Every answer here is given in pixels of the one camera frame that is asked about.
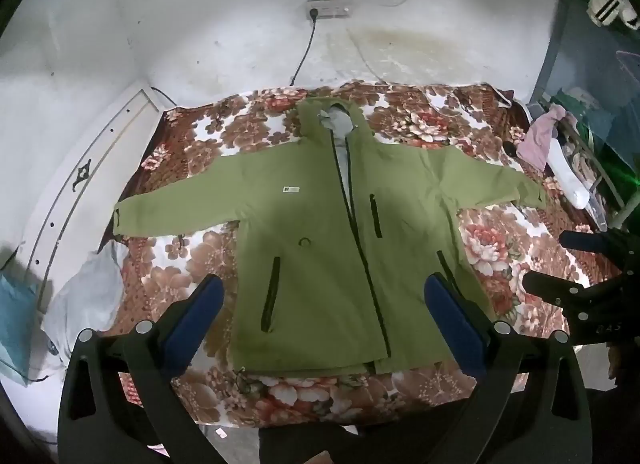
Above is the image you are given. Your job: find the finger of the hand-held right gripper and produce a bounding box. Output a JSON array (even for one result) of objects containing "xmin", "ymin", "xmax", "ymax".
[
  {"xmin": 559, "ymin": 229, "xmax": 626, "ymax": 265},
  {"xmin": 521, "ymin": 270, "xmax": 593, "ymax": 306}
]

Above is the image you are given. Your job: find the brown floral blanket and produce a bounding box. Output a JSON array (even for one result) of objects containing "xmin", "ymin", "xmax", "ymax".
[{"xmin": 97, "ymin": 84, "xmax": 601, "ymax": 430}]

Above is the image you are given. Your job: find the white power strip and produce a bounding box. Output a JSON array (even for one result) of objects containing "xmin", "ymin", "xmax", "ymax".
[{"xmin": 306, "ymin": 0, "xmax": 354, "ymax": 21}]

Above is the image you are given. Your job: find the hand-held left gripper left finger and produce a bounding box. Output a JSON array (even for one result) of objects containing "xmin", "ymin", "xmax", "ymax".
[{"xmin": 57, "ymin": 274, "xmax": 226, "ymax": 464}]

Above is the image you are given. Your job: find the green hooded jacket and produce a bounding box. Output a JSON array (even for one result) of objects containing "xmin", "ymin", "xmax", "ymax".
[{"xmin": 112, "ymin": 96, "xmax": 548, "ymax": 377}]

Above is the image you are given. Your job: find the white cloth roll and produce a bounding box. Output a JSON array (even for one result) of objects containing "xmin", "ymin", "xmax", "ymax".
[{"xmin": 547, "ymin": 136, "xmax": 593, "ymax": 210}]

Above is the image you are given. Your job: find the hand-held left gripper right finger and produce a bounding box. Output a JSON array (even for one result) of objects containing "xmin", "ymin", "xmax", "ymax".
[{"xmin": 422, "ymin": 271, "xmax": 591, "ymax": 464}]

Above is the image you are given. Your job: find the teal cloth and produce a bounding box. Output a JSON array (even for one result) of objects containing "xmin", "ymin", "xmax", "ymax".
[{"xmin": 0, "ymin": 271, "xmax": 40, "ymax": 387}]

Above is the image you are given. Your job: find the pink cloth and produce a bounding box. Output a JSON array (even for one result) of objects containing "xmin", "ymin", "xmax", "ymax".
[{"xmin": 515, "ymin": 105, "xmax": 568, "ymax": 172}]

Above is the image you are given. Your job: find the white wooden panel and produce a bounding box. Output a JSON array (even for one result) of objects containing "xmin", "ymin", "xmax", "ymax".
[{"xmin": 22, "ymin": 85, "xmax": 163, "ymax": 300}]

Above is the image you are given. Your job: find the black power cable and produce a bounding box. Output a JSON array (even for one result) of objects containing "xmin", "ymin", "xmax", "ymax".
[{"xmin": 290, "ymin": 9, "xmax": 321, "ymax": 86}]

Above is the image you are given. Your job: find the metal rack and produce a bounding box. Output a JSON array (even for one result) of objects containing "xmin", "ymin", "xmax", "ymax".
[{"xmin": 527, "ymin": 0, "xmax": 640, "ymax": 230}]

